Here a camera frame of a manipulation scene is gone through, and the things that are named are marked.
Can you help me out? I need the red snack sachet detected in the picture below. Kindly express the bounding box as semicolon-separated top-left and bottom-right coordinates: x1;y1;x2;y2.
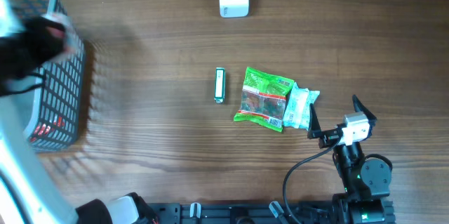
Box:
44;12;81;58

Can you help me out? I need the grey plastic mesh basket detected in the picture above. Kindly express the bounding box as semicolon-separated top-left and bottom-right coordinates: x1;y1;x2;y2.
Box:
1;0;86;152

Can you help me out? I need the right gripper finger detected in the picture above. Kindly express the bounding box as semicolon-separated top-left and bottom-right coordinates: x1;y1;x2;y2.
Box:
307;104;322;139
352;95;377;126

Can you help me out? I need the green gummy candy bag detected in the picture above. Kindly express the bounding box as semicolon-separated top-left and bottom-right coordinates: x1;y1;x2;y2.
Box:
234;67;295;132

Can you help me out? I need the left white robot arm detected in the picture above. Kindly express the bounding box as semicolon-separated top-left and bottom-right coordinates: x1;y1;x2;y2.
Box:
1;0;158;223

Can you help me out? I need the teal tissue pack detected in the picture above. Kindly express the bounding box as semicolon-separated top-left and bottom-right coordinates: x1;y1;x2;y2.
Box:
283;83;320;130

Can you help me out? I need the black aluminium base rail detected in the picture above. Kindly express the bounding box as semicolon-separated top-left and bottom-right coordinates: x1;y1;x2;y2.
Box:
139;201;396;224

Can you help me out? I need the green white gum pack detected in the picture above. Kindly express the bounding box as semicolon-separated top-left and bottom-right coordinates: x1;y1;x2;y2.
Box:
214;67;226;104

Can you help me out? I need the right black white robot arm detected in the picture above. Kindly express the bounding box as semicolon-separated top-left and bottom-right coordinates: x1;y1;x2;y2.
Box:
308;95;396;224

